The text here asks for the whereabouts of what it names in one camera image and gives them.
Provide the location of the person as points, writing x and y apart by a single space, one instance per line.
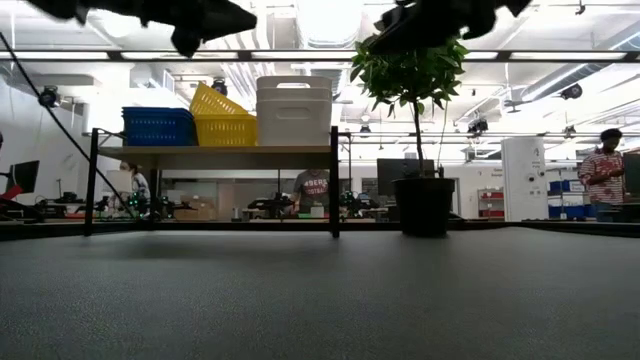
602 172
134 182
312 187

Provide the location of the black background robot arm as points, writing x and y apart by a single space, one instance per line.
270 205
357 202

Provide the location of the brown cardboard box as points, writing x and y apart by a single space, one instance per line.
195 214

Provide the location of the black table mat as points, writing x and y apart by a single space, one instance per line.
320 300

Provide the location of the red angled bar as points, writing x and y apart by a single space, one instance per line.
10 192

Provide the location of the black monitor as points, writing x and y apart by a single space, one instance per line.
387 175
22 177

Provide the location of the black aluminium rig frame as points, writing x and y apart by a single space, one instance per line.
225 226

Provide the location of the black ceiling camera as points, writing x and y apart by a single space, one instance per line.
477 126
571 91
48 96
220 85

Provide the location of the green potted plant black pot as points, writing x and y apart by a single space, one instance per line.
422 205

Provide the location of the blue storage bins rack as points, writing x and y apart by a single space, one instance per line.
565 187

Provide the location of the white pillar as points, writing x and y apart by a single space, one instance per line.
522 180

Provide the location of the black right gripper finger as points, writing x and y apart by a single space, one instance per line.
405 40

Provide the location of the wooden shelf with black frame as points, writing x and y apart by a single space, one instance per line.
225 157

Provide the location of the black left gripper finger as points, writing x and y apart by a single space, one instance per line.
227 20

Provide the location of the red storage shelf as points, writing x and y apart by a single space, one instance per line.
492 195

